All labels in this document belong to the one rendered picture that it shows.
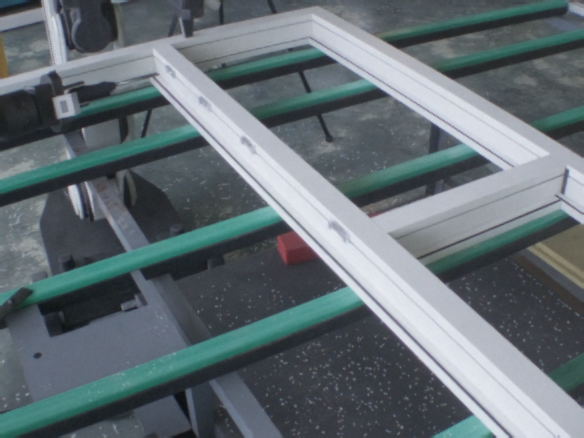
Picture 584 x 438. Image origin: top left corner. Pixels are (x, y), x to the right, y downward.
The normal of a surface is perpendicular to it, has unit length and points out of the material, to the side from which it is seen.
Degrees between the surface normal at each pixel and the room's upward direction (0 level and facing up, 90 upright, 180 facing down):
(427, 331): 90
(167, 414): 0
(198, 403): 90
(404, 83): 90
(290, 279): 0
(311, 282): 0
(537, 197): 90
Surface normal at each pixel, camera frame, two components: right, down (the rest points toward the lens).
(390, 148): -0.01, -0.83
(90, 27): 0.43, 0.52
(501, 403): -0.87, 0.29
